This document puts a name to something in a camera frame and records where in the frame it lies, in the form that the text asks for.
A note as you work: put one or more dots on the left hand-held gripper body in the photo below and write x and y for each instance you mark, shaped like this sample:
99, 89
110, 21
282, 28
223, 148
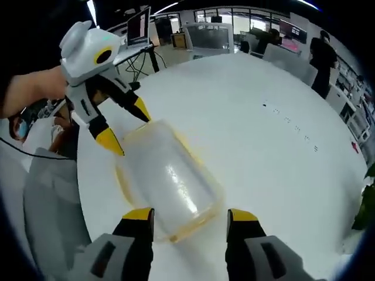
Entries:
85, 49

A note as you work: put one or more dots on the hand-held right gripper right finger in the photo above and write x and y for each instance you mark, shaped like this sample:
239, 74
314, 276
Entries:
246, 246

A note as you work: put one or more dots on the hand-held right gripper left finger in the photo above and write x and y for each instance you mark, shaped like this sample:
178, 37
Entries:
129, 248

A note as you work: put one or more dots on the clear plastic box yellow buckles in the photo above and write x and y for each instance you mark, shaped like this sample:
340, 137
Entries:
175, 175

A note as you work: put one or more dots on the person's left hand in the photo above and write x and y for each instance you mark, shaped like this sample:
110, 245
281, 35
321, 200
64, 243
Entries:
55, 85

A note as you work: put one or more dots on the black-legged laptop stand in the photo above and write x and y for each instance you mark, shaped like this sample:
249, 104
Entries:
137, 51

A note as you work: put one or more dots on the open laptop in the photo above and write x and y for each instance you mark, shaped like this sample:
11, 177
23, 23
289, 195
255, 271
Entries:
139, 27

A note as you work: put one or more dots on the white mesh office chair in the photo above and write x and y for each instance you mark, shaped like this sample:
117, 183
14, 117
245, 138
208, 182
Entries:
209, 38

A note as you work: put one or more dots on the green potted plant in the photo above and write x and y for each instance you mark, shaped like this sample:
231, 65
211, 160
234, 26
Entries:
367, 199

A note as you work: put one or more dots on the small red object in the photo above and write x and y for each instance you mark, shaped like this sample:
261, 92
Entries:
354, 147

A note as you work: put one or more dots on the dark computer monitor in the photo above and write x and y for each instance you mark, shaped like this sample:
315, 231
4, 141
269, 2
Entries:
293, 29

